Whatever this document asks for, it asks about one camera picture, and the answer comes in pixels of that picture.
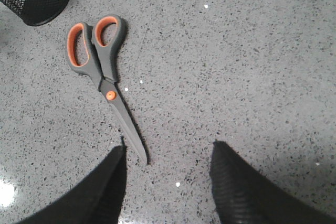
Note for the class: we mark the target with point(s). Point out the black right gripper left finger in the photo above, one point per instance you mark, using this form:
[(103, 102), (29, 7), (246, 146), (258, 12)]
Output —
[(97, 198)]

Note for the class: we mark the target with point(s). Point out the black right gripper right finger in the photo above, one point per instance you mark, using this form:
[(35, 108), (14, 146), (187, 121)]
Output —
[(243, 195)]

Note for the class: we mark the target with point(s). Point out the grey orange scissors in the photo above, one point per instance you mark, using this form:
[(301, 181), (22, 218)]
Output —
[(100, 66)]

